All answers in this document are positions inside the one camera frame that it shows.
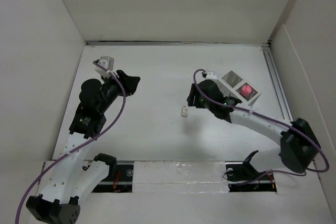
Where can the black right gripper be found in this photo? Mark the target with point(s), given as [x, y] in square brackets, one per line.
[195, 91]

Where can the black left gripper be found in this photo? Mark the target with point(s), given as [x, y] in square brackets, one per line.
[128, 82]

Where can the white eraser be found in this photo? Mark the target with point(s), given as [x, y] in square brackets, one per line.
[184, 112]

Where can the pink capped small bottle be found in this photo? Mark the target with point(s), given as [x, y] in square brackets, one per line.
[246, 90]

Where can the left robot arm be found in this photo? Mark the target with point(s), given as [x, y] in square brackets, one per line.
[59, 201]

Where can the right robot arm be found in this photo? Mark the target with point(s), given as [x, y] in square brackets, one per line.
[296, 139]

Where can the white slotted desk organizer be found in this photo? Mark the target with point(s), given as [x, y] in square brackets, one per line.
[230, 85]

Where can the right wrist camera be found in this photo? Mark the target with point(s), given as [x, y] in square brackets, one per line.
[209, 75]

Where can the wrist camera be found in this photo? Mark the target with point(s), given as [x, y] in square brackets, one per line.
[104, 65]
[209, 75]

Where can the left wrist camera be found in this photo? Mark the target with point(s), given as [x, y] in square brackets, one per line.
[104, 65]

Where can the aluminium rail at back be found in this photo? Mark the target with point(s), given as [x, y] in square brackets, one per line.
[166, 43]

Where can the aluminium rail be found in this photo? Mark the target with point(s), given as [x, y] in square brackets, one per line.
[166, 43]
[276, 83]

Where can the aluminium rail at right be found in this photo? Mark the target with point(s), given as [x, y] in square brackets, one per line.
[276, 83]

